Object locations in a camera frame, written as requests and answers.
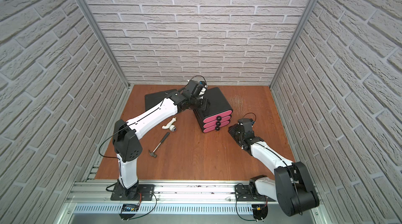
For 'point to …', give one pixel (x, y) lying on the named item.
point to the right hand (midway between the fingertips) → (231, 128)
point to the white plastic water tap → (170, 125)
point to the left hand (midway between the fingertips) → (203, 97)
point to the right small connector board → (260, 211)
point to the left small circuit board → (129, 211)
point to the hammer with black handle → (152, 153)
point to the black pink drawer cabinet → (216, 116)
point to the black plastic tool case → (151, 99)
